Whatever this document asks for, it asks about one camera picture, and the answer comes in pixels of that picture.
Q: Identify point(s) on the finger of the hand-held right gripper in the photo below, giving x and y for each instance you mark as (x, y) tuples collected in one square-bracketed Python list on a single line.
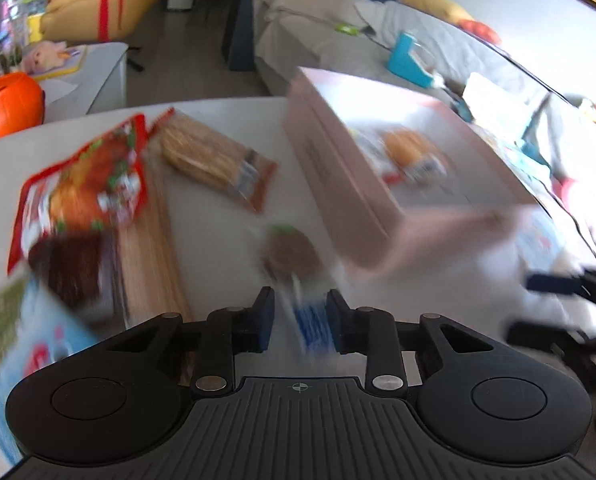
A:
[(553, 283), (530, 333)]

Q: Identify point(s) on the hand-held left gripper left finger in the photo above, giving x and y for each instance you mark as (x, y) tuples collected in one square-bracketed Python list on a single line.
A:
[(265, 321)]

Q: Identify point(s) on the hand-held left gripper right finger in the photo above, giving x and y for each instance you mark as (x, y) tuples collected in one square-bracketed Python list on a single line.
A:
[(337, 324)]

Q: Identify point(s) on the round brown cookie packet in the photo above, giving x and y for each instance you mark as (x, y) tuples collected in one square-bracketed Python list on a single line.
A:
[(292, 256)]

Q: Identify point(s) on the pink cardboard box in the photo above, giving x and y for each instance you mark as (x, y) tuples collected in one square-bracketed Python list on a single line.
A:
[(378, 195)]

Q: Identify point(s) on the cracker packet with orange ends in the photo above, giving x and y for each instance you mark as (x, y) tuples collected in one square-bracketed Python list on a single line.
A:
[(212, 160)]

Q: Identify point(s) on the red snack bag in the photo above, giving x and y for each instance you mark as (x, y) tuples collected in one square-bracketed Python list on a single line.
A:
[(85, 187)]

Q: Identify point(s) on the blue seaweed snack bag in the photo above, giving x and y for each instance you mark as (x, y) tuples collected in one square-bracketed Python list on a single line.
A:
[(12, 340)]

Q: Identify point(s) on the long tan biscuit packet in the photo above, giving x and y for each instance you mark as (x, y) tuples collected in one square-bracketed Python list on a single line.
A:
[(147, 255)]

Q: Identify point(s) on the bread bun packet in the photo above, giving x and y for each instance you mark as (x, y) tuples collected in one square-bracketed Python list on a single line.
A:
[(410, 156)]

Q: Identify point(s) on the dark brown snack packet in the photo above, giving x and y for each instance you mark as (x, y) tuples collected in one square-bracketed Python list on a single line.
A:
[(72, 267)]

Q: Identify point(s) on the red pillow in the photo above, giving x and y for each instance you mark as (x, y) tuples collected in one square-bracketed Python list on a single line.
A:
[(480, 31)]

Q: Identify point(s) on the blue plastic holder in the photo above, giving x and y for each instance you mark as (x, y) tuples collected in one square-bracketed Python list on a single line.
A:
[(409, 60)]

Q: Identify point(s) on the grey sofa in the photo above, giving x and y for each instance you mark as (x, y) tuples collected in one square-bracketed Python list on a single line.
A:
[(328, 35)]

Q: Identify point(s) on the green plastic toy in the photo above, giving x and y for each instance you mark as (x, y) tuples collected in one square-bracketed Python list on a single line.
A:
[(349, 28)]

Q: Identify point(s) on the white side table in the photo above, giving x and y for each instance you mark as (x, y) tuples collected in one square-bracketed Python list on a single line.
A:
[(90, 77)]

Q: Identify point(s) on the yellow pillow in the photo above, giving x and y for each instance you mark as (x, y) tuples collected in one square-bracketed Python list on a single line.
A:
[(430, 2)]

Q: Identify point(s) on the dark blue partition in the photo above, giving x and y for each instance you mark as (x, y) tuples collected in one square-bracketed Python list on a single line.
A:
[(240, 10)]

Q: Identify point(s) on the orange pumpkin bucket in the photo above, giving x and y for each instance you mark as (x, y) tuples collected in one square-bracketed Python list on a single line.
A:
[(8, 105)]

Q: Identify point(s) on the pink plush toy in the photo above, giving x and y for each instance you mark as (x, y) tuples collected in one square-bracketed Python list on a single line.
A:
[(45, 55)]

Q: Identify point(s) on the cluster of colourful toys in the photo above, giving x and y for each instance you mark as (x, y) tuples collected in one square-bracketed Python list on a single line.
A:
[(12, 20)]

